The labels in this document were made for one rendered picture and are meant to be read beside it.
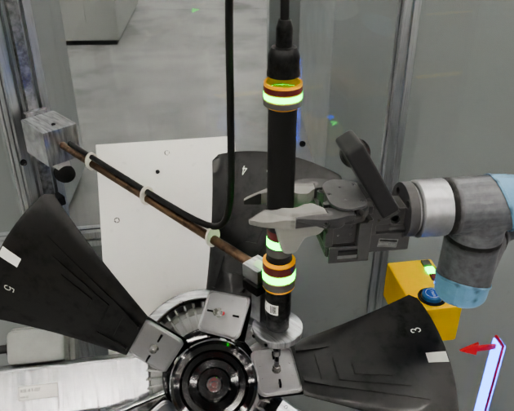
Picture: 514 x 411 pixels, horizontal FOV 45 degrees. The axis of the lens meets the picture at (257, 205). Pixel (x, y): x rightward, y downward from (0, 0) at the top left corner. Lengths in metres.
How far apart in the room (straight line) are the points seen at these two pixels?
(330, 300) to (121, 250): 0.84
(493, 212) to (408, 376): 0.28
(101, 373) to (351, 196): 0.50
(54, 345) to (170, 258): 0.25
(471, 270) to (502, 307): 1.22
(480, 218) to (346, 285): 1.02
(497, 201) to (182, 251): 0.57
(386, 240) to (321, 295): 1.01
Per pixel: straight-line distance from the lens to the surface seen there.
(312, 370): 0.93
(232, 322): 0.90
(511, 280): 2.03
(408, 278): 1.32
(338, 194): 0.77
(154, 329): 0.90
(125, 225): 1.15
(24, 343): 1.09
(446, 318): 1.28
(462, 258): 0.86
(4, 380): 1.07
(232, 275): 0.92
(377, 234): 0.80
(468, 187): 0.82
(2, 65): 1.28
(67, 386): 1.05
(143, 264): 1.14
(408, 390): 0.95
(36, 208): 0.90
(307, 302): 1.81
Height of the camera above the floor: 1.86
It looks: 31 degrees down
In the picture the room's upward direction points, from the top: straight up
